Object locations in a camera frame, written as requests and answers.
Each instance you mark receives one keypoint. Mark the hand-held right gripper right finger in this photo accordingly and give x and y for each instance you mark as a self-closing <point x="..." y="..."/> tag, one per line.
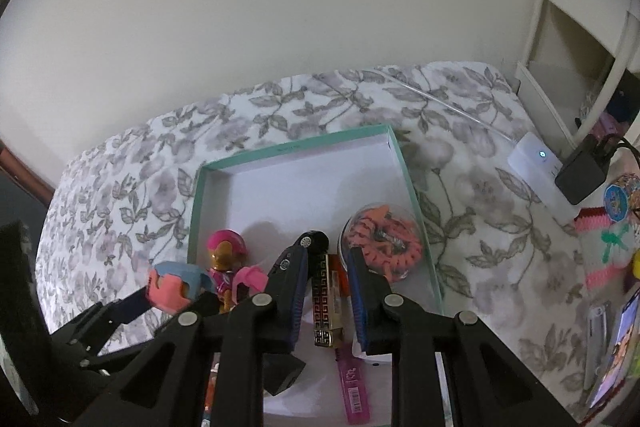
<point x="357" y="307"/>

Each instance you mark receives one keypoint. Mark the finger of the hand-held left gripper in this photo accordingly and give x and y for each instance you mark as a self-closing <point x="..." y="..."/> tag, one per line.
<point x="132" y="349"/>
<point x="127" y="307"/>

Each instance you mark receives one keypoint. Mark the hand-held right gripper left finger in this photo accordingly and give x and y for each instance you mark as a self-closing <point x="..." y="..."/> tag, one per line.
<point x="300" y="307"/>

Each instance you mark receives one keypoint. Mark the purple pencil lead case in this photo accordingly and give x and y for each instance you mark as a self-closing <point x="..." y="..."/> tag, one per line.
<point x="352" y="387"/>

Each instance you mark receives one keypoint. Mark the pink puppy toy figure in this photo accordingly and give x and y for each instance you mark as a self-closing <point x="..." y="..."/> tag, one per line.
<point x="225" y="252"/>

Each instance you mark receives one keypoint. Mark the teal cardboard box tray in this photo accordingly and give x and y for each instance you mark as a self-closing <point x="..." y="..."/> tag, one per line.
<point x="300" y="187"/>

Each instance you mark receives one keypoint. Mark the dark cabinet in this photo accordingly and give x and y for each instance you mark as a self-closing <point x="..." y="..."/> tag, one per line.
<point x="15" y="197"/>

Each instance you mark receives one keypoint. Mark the floral printed blanket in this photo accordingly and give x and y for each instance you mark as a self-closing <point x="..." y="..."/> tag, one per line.
<point x="480" y="207"/>

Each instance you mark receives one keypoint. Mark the white power strip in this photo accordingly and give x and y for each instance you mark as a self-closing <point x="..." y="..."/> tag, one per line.
<point x="532" y="157"/>

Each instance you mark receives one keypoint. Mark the silver nail clipper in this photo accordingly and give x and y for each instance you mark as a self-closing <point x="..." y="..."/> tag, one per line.
<point x="596" y="337"/>

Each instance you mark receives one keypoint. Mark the pink crochet trim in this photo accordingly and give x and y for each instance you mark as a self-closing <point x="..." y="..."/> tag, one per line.
<point x="602" y="278"/>

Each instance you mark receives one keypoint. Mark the red crochet trim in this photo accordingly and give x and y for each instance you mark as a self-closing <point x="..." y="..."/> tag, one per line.
<point x="592" y="218"/>

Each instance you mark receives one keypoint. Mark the black power bank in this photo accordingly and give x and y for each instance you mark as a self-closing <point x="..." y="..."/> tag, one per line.
<point x="582" y="172"/>

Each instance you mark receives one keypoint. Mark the smartphone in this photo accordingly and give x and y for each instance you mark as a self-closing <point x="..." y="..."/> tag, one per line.
<point x="620" y="347"/>

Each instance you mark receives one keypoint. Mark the green ribbon bow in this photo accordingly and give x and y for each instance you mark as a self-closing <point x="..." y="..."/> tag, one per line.
<point x="615" y="239"/>

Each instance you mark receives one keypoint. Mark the round cartoon tin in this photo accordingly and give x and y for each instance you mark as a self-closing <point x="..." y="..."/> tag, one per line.
<point x="616" y="202"/>

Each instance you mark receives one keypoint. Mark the yellow toy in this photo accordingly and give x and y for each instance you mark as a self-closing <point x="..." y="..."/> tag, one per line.
<point x="635" y="264"/>

